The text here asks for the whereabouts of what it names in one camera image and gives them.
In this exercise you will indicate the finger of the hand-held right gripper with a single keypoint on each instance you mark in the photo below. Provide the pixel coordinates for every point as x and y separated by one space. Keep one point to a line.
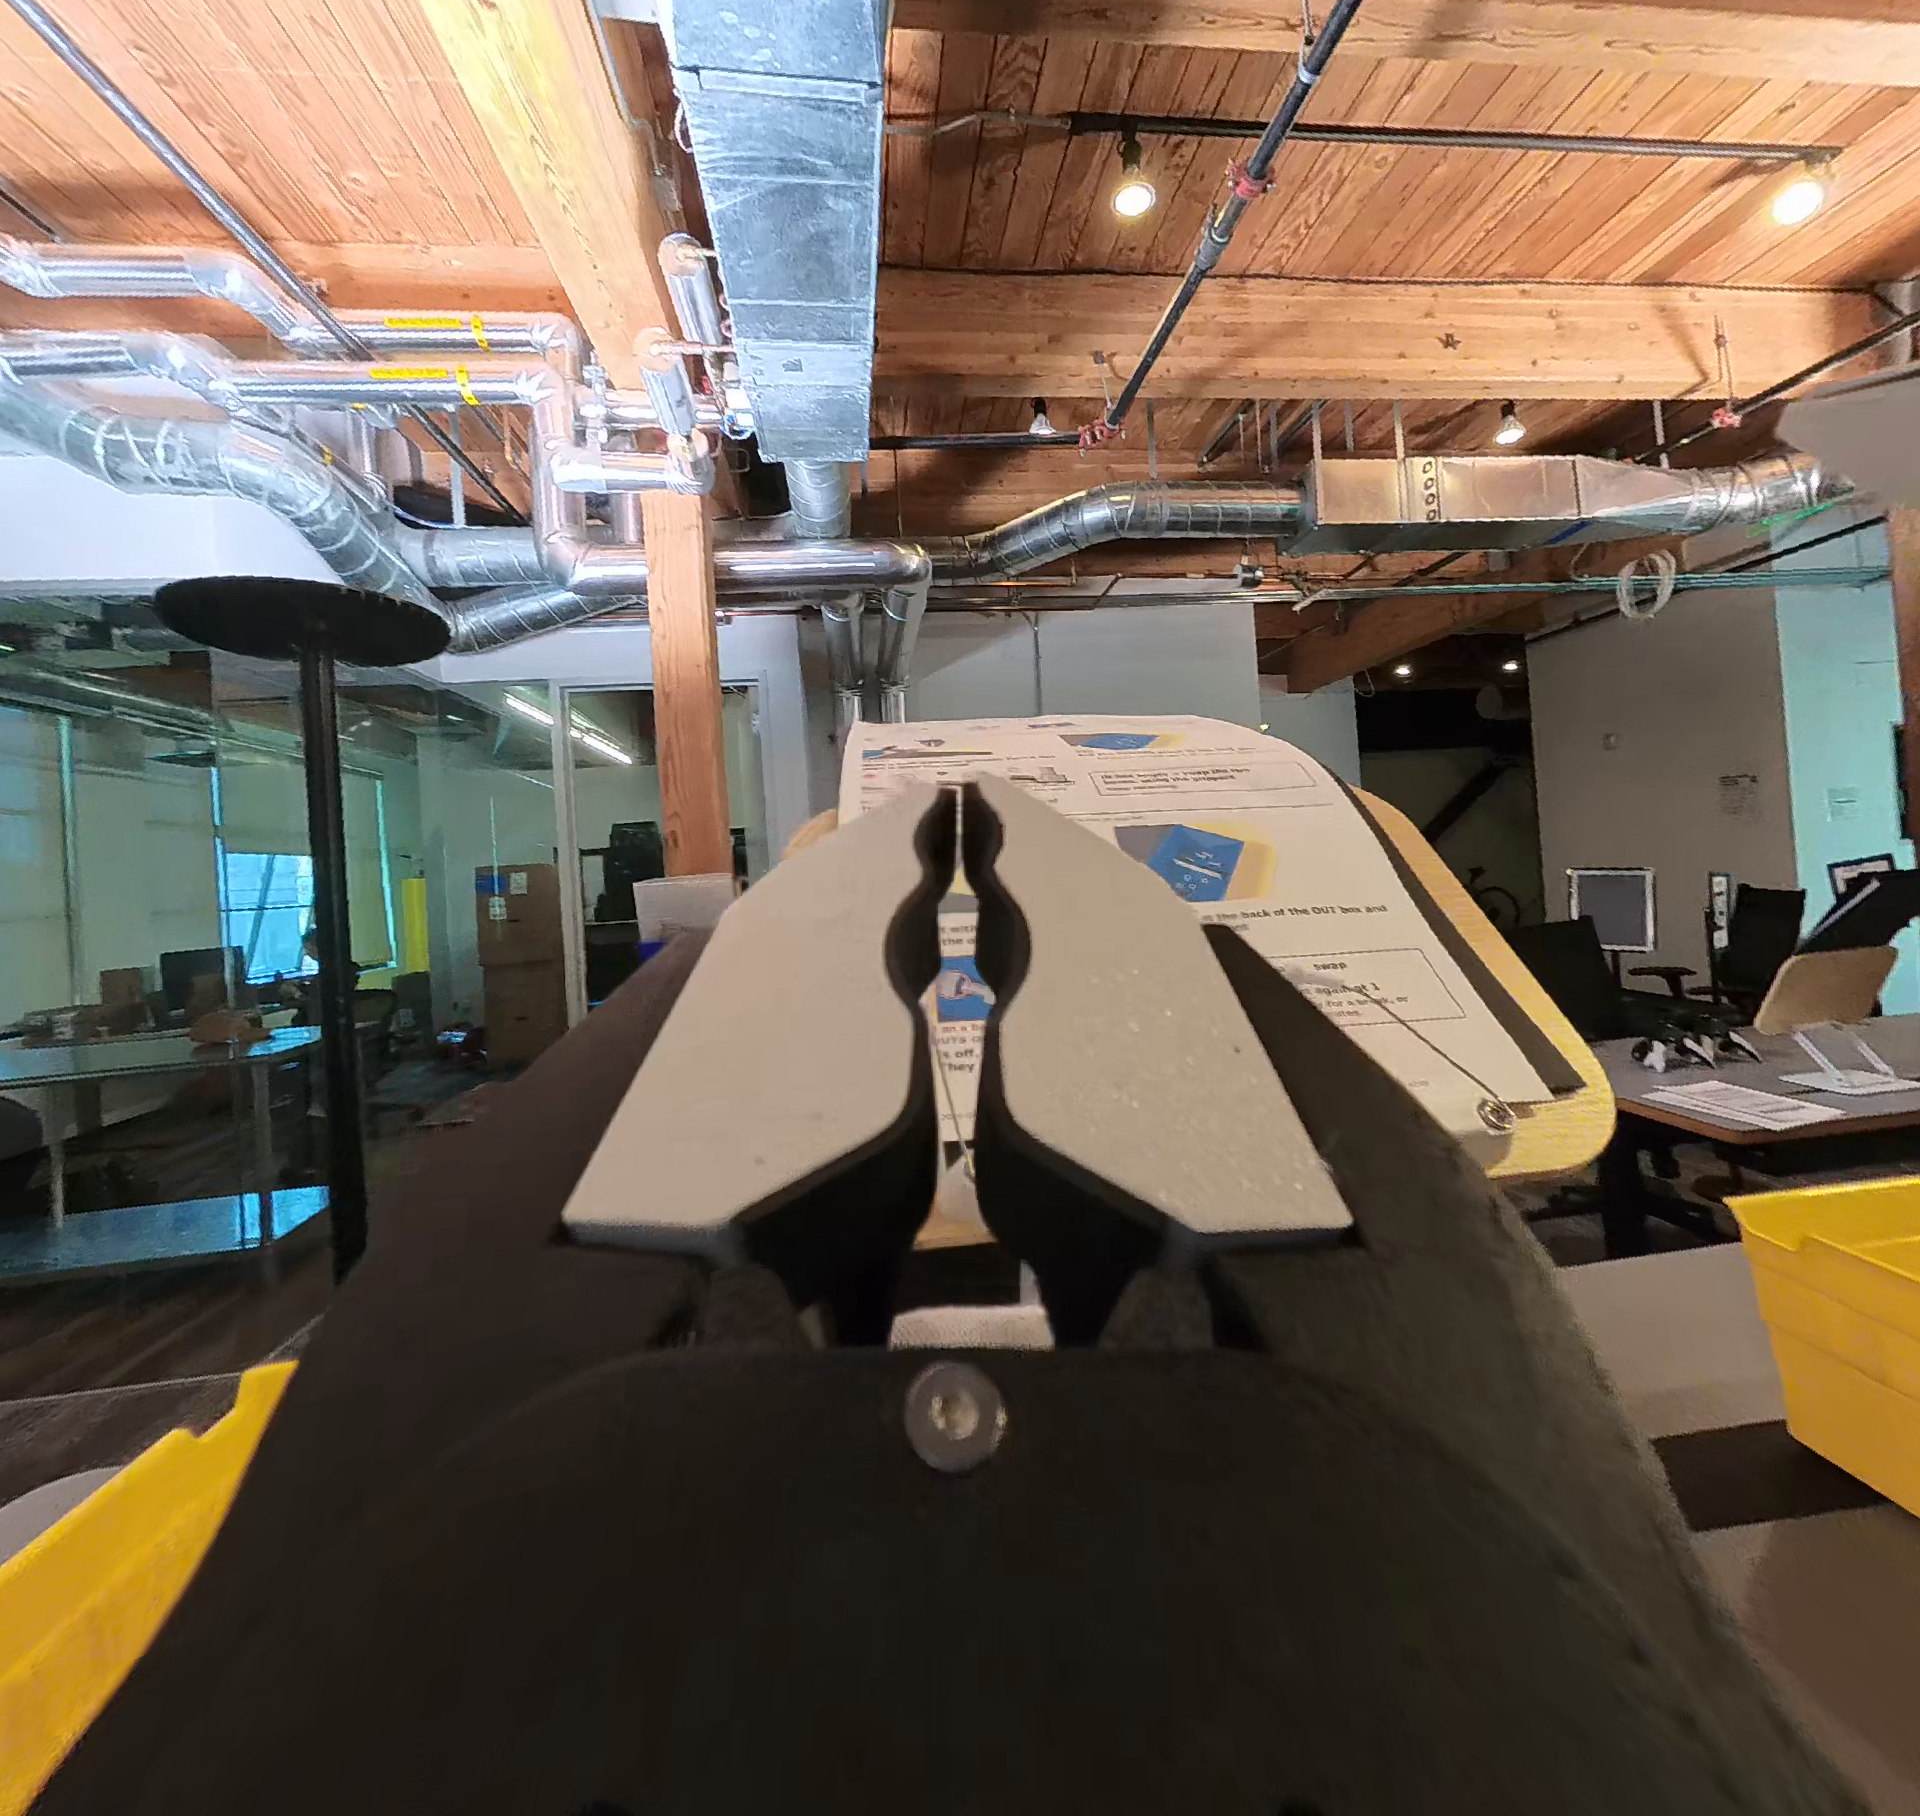
1868 437

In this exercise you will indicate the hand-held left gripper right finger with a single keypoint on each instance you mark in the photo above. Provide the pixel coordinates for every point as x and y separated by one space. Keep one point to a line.
1155 1083

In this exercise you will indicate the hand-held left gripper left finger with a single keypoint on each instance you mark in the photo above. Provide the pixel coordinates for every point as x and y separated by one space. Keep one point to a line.
749 1083

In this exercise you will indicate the yellow plastic bin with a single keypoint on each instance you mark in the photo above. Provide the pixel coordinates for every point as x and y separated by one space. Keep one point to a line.
1845 1321

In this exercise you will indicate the yellow bin with divider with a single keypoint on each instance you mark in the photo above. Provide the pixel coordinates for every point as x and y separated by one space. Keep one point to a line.
105 1576

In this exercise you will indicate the white plastic container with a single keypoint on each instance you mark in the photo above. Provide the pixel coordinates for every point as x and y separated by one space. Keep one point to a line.
676 904

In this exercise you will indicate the stacked cardboard boxes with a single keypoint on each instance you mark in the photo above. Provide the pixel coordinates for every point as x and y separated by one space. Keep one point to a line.
522 947

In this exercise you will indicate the printed instruction sheet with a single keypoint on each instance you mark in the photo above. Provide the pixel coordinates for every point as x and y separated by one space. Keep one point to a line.
1321 857

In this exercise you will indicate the black office chair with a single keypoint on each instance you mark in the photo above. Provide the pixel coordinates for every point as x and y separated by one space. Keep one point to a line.
1765 933
1568 969

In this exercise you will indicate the grey desk with papers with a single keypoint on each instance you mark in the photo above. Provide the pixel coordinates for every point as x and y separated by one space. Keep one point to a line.
1636 1066

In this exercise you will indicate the small desktop monitor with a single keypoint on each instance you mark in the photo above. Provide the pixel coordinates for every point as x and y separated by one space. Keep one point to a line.
1610 910

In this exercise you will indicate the shiny silver pipe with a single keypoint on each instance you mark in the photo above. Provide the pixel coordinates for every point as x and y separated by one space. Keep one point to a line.
811 564

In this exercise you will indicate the small tilted wooden board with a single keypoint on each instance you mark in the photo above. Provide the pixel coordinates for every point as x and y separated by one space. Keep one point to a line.
1823 984

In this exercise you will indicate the glass-top metal table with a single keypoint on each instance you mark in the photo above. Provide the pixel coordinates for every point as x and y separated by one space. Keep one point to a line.
151 1049

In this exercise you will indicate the black floor lamp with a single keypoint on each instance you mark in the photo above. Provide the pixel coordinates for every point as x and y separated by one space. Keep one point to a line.
299 613

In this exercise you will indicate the black sprinkler pipe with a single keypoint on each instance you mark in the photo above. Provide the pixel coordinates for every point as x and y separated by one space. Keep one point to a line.
1245 180

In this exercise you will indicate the shiny insulated pipe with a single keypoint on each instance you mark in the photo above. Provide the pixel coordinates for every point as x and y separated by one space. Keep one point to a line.
497 333
375 384

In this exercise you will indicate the foil box duct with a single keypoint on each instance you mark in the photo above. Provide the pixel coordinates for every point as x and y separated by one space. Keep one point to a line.
1501 489

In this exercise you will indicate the flexible silver duct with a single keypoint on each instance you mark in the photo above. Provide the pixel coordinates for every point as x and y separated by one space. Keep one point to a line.
1111 511

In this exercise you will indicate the large spiral silver duct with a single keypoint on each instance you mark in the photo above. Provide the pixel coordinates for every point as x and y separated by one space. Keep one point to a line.
225 474

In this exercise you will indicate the galvanised rectangular duct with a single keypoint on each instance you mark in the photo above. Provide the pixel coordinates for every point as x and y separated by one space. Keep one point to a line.
780 198

